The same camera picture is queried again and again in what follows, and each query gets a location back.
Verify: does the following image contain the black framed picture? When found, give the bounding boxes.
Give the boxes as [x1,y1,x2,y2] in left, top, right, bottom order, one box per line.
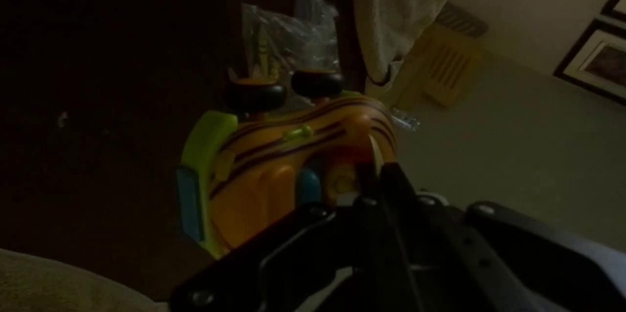
[554,19,626,106]
[601,0,626,22]

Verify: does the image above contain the beige cushion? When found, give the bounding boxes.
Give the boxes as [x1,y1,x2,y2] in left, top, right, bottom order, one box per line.
[0,247,168,312]

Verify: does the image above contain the grey floor vent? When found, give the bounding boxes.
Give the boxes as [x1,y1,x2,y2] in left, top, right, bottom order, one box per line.
[434,1,490,39]

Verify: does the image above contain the clear plastic bag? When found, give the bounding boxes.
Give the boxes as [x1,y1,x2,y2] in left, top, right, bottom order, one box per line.
[240,0,341,110]

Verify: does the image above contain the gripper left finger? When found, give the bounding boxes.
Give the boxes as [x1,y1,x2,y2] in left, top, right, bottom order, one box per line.
[169,162,422,312]

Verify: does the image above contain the orange striped toy car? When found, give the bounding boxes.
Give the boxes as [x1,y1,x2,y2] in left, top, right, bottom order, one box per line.
[176,69,399,260]

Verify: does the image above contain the beige floor vent cover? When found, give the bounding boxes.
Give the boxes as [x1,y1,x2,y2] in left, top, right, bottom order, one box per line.
[389,22,484,109]

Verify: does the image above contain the white cloth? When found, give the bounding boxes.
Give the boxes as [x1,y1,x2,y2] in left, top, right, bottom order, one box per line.
[352,0,472,93]

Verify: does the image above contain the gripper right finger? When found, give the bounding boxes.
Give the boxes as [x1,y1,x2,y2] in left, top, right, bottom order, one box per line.
[380,162,626,312]

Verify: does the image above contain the small clear plastic wrapper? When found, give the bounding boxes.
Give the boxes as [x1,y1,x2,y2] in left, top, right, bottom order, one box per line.
[390,108,421,132]

